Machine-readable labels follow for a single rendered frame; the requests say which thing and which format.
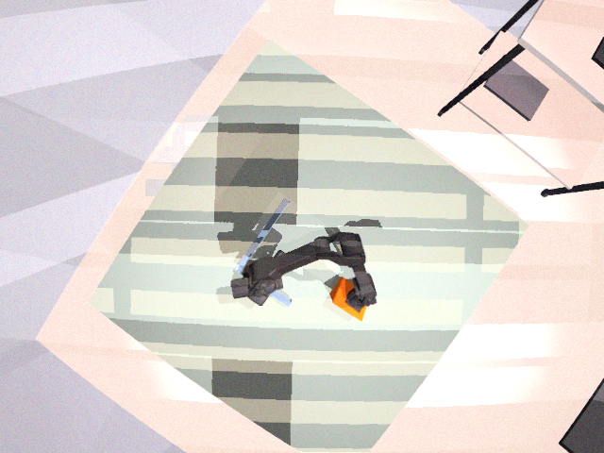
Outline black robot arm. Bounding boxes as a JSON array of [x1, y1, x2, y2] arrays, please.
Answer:
[[230, 232, 378, 313]]

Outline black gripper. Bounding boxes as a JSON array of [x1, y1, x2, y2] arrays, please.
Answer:
[[248, 250, 285, 306]]

